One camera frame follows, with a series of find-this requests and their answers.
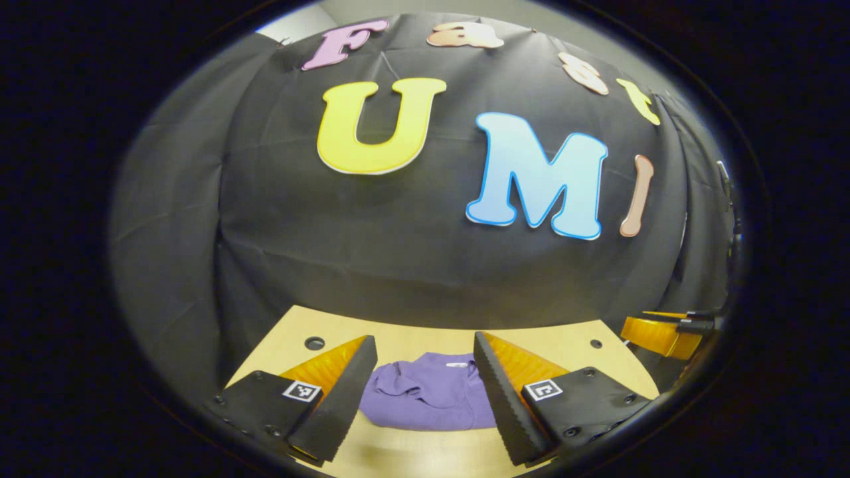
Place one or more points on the black backdrop cloth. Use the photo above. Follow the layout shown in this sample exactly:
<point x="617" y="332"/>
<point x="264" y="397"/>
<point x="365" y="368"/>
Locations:
<point x="398" y="245"/>

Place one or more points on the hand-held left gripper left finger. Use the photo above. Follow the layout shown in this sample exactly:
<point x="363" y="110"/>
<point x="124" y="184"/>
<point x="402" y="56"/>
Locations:
<point x="335" y="405"/>

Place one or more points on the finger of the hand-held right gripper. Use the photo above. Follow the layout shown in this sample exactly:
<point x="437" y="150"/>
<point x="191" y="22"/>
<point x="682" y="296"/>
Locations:
<point x="684" y="315"/>
<point x="661" y="337"/>

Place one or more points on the purple knit cardigan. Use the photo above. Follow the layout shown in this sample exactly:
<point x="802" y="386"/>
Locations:
<point x="431" y="398"/>

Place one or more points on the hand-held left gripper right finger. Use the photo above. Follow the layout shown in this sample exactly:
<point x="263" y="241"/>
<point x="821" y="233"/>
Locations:
<point x="508" y="408"/>

